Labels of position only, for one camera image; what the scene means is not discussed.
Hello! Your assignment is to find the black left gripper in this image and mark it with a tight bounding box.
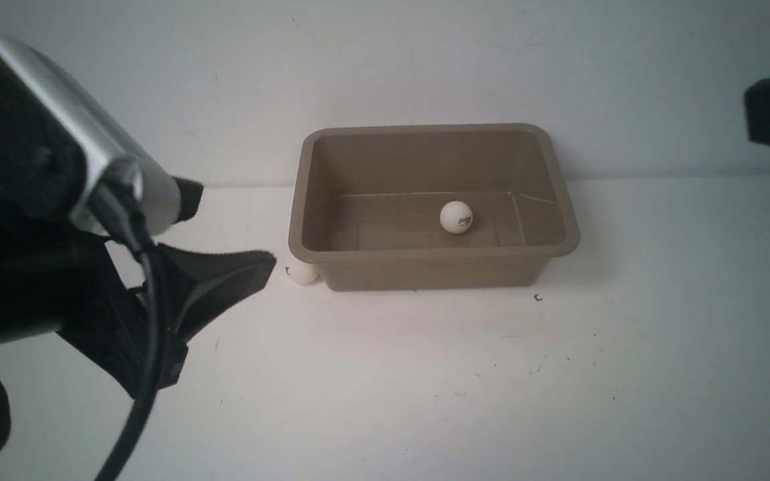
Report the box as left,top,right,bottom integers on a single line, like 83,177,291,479
0,176,276,397

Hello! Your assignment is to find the white table-tennis ball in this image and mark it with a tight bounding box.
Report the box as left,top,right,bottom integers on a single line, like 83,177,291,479
284,257,319,285
439,200,474,234

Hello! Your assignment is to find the tan plastic bin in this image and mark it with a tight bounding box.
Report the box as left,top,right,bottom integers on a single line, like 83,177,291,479
288,123,581,291

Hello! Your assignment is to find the black left camera cable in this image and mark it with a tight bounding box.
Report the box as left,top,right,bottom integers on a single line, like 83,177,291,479
91,180,175,481

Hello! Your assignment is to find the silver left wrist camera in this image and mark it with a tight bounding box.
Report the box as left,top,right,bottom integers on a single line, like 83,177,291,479
0,37,180,235

